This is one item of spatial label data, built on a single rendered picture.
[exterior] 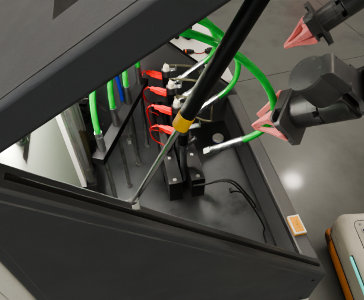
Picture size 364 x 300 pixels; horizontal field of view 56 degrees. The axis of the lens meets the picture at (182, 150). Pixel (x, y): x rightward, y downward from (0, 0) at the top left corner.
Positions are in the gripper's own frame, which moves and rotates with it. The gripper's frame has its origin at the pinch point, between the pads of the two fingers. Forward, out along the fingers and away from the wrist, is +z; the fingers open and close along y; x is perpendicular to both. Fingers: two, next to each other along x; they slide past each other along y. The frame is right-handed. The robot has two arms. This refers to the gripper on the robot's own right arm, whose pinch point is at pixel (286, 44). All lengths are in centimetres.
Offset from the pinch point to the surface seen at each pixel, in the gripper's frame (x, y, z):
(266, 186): 21.7, -20.4, 22.8
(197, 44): -44, -3, 36
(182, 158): 20.1, 1.7, 33.5
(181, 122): 52, 32, 2
